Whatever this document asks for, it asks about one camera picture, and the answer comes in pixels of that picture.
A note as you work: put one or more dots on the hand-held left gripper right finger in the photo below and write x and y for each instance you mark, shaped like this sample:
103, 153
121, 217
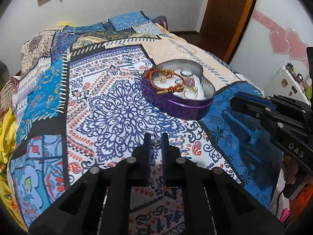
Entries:
164, 159

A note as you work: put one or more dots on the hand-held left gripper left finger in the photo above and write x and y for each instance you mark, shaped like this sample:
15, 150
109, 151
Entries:
147, 156

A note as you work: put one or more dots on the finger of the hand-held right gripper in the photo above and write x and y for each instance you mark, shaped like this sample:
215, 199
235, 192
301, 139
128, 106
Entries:
244, 95
247, 107

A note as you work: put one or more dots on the purple heart-shaped tin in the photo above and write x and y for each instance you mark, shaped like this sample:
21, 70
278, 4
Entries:
176, 107

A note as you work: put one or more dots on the person's right hand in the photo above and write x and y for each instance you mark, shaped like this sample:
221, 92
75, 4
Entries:
292, 171

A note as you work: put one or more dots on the white mini fridge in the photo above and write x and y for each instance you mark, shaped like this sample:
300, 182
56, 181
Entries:
281, 88

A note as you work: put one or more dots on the blue patchwork blanket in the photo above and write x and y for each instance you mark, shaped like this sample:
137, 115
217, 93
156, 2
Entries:
117, 107

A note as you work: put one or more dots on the wooden door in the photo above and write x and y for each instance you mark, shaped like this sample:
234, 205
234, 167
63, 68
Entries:
225, 17

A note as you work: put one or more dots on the orange cloth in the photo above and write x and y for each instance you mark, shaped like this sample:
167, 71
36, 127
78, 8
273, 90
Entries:
303, 208

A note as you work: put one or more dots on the white heart-sticker wardrobe door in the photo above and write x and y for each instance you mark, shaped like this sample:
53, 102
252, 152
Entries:
276, 17

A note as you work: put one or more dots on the dark cloth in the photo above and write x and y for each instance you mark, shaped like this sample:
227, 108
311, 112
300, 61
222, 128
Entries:
162, 22

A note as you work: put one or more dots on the yellow cloth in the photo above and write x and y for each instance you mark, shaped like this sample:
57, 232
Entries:
7, 132

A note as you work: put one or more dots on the red patterned cloth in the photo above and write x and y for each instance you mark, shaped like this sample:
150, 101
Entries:
9, 95

